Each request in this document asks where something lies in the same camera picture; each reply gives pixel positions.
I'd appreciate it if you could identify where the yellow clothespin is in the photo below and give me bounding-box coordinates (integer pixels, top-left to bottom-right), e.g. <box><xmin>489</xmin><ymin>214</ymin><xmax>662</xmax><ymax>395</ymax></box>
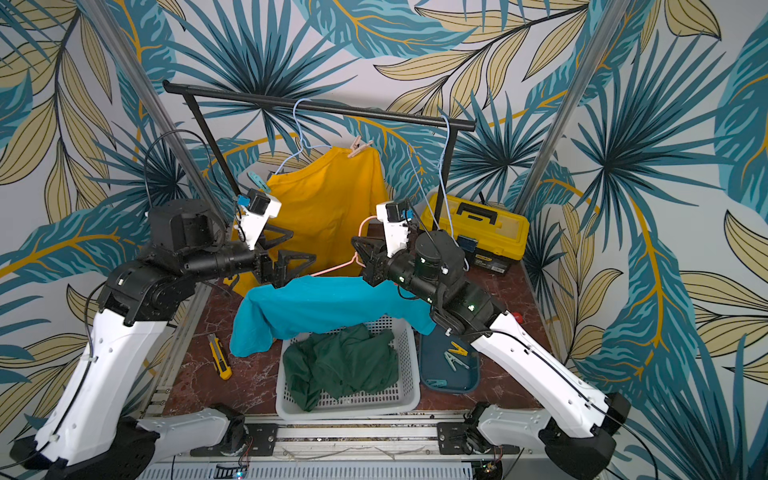
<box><xmin>446</xmin><ymin>342</ymin><xmax>469</xmax><ymax>358</ymax></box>

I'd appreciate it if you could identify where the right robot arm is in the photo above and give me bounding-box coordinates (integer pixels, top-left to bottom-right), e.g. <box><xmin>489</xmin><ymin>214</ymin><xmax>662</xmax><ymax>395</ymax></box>
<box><xmin>351</xmin><ymin>231</ymin><xmax>631</xmax><ymax>479</ymax></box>

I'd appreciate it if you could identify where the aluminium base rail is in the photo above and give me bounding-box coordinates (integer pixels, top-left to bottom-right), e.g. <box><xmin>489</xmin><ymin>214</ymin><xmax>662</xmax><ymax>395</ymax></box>
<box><xmin>155</xmin><ymin>405</ymin><xmax>552</xmax><ymax>462</ymax></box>

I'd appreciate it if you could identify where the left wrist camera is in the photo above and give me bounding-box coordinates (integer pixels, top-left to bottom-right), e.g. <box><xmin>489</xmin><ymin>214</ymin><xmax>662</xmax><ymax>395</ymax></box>
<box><xmin>234</xmin><ymin>189</ymin><xmax>282</xmax><ymax>251</ymax></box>

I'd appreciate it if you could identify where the dark green t-shirt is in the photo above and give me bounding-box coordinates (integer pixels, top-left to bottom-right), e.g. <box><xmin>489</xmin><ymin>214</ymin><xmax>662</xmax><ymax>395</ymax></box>
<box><xmin>283</xmin><ymin>324</ymin><xmax>399</xmax><ymax>411</ymax></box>

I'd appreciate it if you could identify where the beige clothespin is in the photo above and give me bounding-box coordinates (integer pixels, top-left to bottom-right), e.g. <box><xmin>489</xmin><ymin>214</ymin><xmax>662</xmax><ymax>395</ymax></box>
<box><xmin>347</xmin><ymin>136</ymin><xmax>373</xmax><ymax>158</ymax></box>

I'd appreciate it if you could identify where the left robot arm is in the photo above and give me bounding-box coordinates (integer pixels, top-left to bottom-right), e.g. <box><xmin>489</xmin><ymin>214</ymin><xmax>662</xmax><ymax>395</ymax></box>
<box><xmin>10</xmin><ymin>192</ymin><xmax>315</xmax><ymax>479</ymax></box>

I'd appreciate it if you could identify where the mint clothespin far left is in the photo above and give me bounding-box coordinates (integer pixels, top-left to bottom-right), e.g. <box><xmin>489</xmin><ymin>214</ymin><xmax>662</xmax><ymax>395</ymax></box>
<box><xmin>247</xmin><ymin>171</ymin><xmax>271</xmax><ymax>193</ymax></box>

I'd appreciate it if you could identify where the dark teal tray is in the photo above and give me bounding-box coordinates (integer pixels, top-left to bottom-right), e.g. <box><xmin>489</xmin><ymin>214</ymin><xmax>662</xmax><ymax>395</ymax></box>
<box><xmin>418</xmin><ymin>327</ymin><xmax>481</xmax><ymax>394</ymax></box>

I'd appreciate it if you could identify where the yellow utility knife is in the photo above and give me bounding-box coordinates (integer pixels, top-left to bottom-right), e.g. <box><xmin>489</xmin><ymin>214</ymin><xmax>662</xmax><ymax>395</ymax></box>
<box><xmin>207</xmin><ymin>333</ymin><xmax>233</xmax><ymax>380</ymax></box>

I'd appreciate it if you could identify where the yellow black toolbox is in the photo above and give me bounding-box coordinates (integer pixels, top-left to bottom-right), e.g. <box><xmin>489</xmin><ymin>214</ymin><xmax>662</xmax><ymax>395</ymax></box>
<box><xmin>438</xmin><ymin>196</ymin><xmax>530</xmax><ymax>275</ymax></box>

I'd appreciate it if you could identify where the teal blue t-shirt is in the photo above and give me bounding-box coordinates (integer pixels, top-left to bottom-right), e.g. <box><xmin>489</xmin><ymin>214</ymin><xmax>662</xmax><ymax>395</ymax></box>
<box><xmin>229</xmin><ymin>276</ymin><xmax>435</xmax><ymax>358</ymax></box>

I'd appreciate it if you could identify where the black clothes rack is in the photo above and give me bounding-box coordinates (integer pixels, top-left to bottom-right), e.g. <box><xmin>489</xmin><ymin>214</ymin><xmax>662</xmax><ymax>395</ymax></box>
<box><xmin>163</xmin><ymin>80</ymin><xmax>477</xmax><ymax>226</ymax></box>

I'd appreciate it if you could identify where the white plastic basket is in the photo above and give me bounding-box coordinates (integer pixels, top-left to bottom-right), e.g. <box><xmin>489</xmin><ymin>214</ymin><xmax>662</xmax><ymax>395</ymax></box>
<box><xmin>275</xmin><ymin>316</ymin><xmax>420</xmax><ymax>422</ymax></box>

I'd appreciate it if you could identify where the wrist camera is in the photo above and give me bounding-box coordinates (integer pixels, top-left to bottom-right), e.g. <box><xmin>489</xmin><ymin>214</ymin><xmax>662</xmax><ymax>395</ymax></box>
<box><xmin>376</xmin><ymin>200</ymin><xmax>412</xmax><ymax>258</ymax></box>
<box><xmin>234</xmin><ymin>189</ymin><xmax>282</xmax><ymax>251</ymax></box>

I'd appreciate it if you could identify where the pink wire hanger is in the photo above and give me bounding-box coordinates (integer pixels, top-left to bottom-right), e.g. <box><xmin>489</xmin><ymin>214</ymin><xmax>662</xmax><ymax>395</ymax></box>
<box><xmin>311</xmin><ymin>216</ymin><xmax>376</xmax><ymax>277</ymax></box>

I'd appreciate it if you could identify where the pale green clothespin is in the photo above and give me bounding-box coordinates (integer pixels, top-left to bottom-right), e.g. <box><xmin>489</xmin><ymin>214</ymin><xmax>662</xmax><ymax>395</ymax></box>
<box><xmin>444</xmin><ymin>351</ymin><xmax>469</xmax><ymax>371</ymax></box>

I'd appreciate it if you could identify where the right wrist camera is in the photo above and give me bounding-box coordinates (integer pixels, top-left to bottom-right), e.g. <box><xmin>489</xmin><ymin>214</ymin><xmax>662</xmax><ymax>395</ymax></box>
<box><xmin>376</xmin><ymin>200</ymin><xmax>412</xmax><ymax>258</ymax></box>

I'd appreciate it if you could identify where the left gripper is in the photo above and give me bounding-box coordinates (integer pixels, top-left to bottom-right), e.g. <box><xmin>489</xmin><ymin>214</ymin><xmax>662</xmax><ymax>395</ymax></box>
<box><xmin>183</xmin><ymin>225</ymin><xmax>318</xmax><ymax>288</ymax></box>

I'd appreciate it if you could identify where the yellow t-shirt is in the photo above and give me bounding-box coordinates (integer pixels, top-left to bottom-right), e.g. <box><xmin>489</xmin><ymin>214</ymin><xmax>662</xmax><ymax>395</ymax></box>
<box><xmin>231</xmin><ymin>147</ymin><xmax>391</xmax><ymax>298</ymax></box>

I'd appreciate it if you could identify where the light blue wire hanger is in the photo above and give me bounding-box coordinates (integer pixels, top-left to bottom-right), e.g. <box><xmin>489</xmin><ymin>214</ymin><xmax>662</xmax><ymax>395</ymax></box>
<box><xmin>273</xmin><ymin>98</ymin><xmax>332</xmax><ymax>176</ymax></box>

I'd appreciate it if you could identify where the white blue wire hanger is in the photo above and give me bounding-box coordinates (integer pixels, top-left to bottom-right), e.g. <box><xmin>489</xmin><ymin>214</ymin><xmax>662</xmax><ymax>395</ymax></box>
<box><xmin>408</xmin><ymin>109</ymin><xmax>459</xmax><ymax>247</ymax></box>

